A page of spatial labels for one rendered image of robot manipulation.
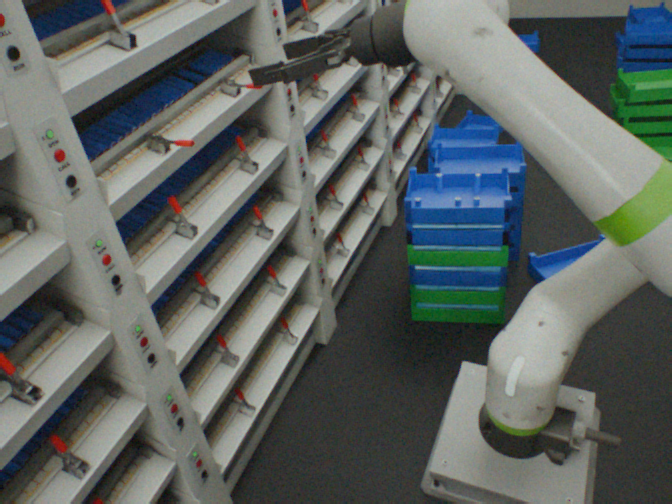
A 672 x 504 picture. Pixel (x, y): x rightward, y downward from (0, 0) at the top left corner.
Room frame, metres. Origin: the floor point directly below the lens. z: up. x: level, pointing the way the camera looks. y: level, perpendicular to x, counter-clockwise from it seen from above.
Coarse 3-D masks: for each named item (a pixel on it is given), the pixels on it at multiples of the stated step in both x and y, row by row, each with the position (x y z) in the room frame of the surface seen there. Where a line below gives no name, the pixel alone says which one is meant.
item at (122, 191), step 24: (216, 48) 1.44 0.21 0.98; (240, 48) 1.41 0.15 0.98; (264, 48) 1.38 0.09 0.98; (216, 96) 1.22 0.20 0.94; (240, 96) 1.24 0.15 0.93; (192, 120) 1.12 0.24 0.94; (216, 120) 1.14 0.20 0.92; (144, 168) 0.95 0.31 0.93; (168, 168) 0.99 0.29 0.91; (120, 192) 0.88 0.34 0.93; (144, 192) 0.93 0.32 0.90; (120, 216) 0.87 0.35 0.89
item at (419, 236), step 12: (408, 228) 1.42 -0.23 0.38; (480, 228) 1.45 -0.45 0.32; (504, 228) 1.35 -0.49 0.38; (408, 240) 1.43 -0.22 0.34; (420, 240) 1.42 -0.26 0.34; (432, 240) 1.41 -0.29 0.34; (444, 240) 1.40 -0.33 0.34; (456, 240) 1.39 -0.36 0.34; (468, 240) 1.38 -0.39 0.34; (480, 240) 1.37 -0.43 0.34; (492, 240) 1.36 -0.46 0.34; (504, 240) 1.35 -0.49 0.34
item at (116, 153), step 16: (240, 64) 1.34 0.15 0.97; (208, 80) 1.24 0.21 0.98; (192, 96) 1.17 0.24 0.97; (176, 112) 1.11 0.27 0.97; (144, 128) 1.03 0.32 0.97; (160, 128) 1.06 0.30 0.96; (128, 144) 0.98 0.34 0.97; (96, 160) 0.92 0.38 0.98; (112, 160) 0.94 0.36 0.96; (96, 176) 0.90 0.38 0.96
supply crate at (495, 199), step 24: (504, 168) 1.52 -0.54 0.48; (408, 192) 1.52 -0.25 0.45; (432, 192) 1.57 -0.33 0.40; (456, 192) 1.55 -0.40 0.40; (504, 192) 1.50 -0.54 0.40; (408, 216) 1.42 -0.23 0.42; (432, 216) 1.41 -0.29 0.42; (456, 216) 1.39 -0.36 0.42; (480, 216) 1.37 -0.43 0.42; (504, 216) 1.35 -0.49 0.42
